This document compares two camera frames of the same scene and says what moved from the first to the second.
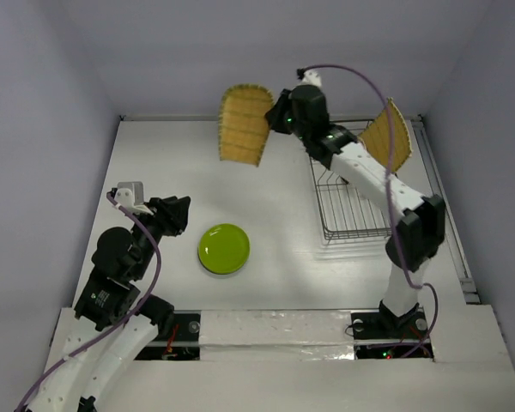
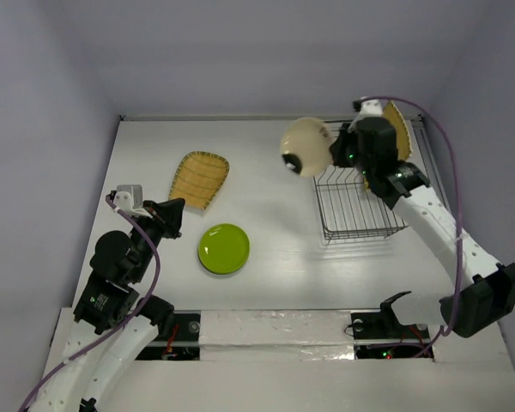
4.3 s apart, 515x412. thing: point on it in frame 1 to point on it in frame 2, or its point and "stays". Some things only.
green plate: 222,248 stays
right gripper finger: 283,105 to 343,143
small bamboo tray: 243,125 to 198,178
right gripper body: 278,114 to 341,146
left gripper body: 164,217 stays
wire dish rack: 346,213 stays
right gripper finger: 280,122 to 340,153
